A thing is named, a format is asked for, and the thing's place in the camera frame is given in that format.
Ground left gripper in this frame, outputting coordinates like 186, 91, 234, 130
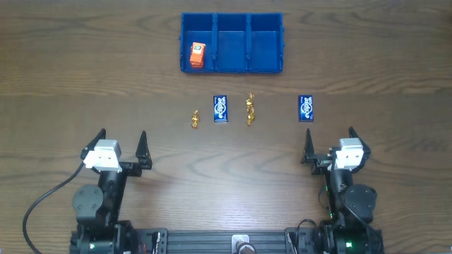
80, 128, 153, 178

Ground mounting rail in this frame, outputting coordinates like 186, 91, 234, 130
69, 227, 385, 254

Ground blue candy pack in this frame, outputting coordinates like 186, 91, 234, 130
298, 95, 314, 123
213, 95, 229, 123

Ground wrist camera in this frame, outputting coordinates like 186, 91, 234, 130
82, 139, 123, 174
333, 138, 365, 171

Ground blue tray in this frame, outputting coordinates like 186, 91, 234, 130
179, 13, 285, 75

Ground orange candy box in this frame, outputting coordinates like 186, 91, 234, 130
189, 42, 207, 68

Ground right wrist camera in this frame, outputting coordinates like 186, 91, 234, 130
333, 138, 365, 171

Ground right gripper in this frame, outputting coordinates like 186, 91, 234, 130
300, 126, 371, 176

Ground black cable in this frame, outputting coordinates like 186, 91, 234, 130
22, 161, 87, 254
317, 160, 384, 253

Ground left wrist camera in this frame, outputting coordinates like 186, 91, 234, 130
82, 139, 123, 174

